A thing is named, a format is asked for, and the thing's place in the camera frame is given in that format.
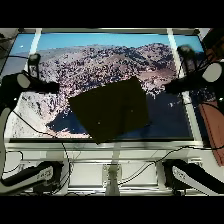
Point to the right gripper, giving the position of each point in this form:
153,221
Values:
176,86

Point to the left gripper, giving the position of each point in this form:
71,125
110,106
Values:
46,87

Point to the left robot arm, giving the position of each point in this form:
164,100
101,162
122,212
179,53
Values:
10,88

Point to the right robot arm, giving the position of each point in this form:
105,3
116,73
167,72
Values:
213,72

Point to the dark olive garment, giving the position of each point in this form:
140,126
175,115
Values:
110,110

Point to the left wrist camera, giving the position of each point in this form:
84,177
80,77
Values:
33,62

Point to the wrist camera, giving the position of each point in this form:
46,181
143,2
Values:
186,55
33,62

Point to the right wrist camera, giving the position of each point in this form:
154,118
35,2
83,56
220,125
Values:
186,55

